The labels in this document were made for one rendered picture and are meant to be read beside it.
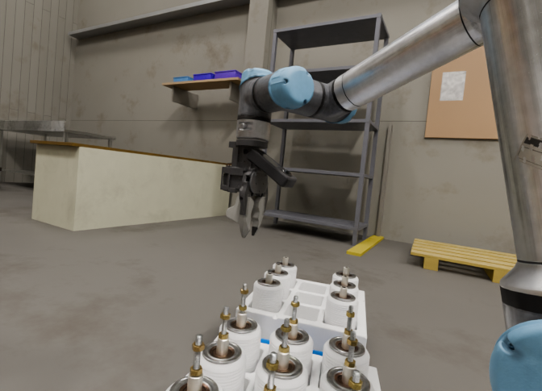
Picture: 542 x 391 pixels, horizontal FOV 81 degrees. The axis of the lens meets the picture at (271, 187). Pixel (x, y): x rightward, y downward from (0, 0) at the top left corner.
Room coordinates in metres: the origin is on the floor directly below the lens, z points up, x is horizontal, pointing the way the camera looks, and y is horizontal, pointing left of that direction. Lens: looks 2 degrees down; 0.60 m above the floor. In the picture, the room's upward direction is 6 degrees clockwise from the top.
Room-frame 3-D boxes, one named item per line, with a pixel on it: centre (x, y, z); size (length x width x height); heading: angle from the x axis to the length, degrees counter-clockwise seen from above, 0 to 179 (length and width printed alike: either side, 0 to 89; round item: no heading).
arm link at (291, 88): (0.64, -0.02, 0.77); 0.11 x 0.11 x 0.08; 34
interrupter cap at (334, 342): (0.66, -0.19, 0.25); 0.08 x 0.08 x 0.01
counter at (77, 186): (3.55, 1.35, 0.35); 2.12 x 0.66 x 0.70; 151
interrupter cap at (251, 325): (0.71, 0.04, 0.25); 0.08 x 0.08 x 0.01
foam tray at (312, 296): (1.09, -0.17, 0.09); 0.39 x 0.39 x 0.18; 75
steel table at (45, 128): (5.26, 3.67, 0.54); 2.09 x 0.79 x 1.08; 61
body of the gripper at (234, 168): (0.72, 0.06, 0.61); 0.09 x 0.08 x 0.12; 61
